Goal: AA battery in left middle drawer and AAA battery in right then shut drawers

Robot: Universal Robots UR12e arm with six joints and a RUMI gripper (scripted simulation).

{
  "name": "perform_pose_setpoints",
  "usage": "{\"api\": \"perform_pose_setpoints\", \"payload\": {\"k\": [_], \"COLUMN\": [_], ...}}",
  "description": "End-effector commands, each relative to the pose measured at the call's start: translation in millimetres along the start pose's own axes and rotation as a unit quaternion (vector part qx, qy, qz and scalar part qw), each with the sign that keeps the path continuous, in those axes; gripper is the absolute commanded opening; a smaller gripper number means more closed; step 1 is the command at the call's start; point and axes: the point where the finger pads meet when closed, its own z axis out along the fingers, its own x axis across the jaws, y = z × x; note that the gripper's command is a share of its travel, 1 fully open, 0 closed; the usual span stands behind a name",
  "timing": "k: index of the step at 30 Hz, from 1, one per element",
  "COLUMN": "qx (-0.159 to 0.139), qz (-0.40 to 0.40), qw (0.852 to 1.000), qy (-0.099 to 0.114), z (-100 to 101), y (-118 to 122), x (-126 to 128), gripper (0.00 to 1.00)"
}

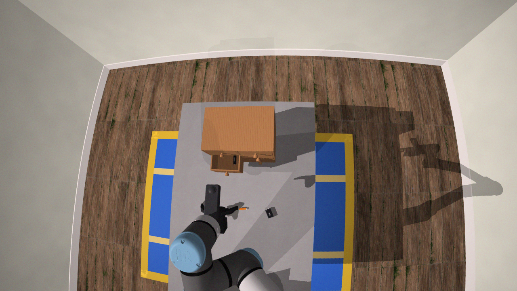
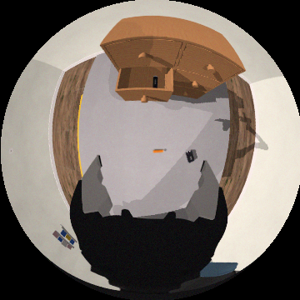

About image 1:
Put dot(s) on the brown wooden chest of drawers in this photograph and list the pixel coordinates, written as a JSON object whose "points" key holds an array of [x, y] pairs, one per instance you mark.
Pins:
{"points": [[243, 128]]}

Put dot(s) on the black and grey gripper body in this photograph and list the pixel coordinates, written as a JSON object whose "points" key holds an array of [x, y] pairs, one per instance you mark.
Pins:
{"points": [[222, 220]]}

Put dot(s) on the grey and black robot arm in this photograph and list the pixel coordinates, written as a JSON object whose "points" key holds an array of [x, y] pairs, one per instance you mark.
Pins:
{"points": [[190, 252]]}

